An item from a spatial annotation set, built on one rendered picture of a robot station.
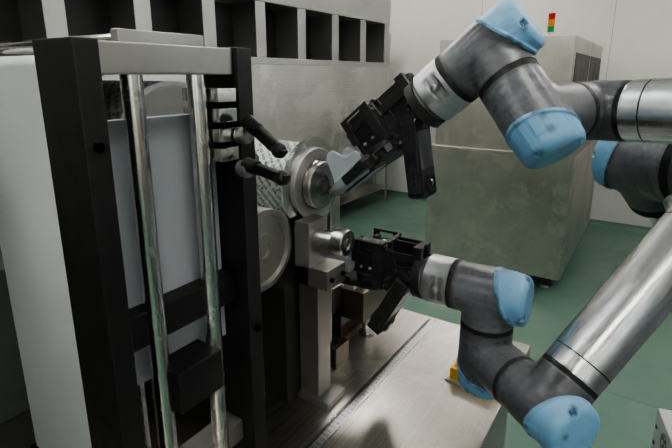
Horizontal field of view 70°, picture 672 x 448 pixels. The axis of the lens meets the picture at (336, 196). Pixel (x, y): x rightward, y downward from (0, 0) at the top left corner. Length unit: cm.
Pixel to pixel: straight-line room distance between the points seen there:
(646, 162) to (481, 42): 33
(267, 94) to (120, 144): 78
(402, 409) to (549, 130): 50
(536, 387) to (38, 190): 62
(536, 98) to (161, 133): 39
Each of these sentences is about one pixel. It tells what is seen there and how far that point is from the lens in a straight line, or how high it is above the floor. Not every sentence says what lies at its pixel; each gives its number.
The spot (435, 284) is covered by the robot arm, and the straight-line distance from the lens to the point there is 73.
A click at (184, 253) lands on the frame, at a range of 46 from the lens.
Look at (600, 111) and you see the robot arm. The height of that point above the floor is 137.
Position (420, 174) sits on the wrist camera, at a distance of 67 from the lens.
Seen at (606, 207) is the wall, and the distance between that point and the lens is 525.
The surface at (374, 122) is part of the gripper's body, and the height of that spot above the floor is 135.
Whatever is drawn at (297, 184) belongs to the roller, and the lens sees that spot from 72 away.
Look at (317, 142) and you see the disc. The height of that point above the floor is 131.
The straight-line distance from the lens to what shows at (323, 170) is 75.
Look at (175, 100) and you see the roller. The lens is 57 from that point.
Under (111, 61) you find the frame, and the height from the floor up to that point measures 143.
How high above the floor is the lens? 142
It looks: 14 degrees down
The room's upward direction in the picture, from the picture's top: straight up
